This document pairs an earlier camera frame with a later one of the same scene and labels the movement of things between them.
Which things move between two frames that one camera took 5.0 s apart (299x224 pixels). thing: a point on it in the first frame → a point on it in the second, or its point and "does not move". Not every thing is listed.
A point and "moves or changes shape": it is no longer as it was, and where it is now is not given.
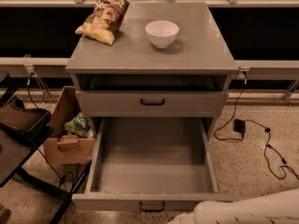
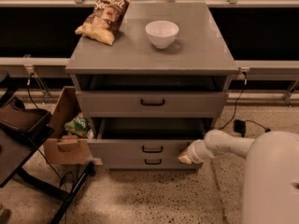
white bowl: x=162 y=33 does not move
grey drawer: x=150 y=164 moves or changes shape
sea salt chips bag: x=106 y=17 does not move
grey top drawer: x=153 y=104 does not move
